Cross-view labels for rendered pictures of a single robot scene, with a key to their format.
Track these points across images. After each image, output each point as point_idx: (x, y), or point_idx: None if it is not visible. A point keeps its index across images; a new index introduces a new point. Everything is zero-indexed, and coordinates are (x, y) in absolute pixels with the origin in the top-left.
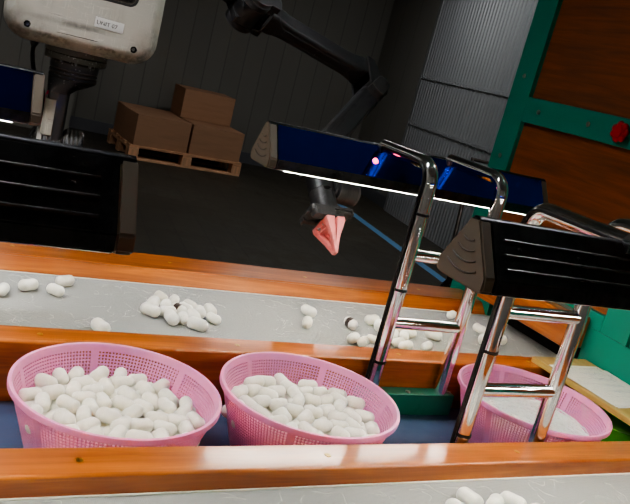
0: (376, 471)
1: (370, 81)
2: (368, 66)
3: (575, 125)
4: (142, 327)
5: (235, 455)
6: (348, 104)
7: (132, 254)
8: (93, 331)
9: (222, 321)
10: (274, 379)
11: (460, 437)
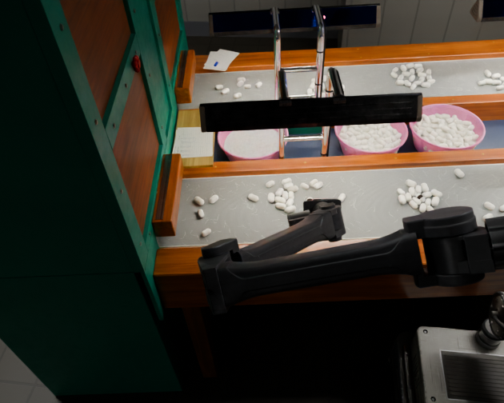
0: None
1: (229, 253)
2: (222, 263)
3: (124, 97)
4: (438, 183)
5: None
6: (277, 241)
7: None
8: (462, 158)
9: (394, 197)
10: (378, 150)
11: None
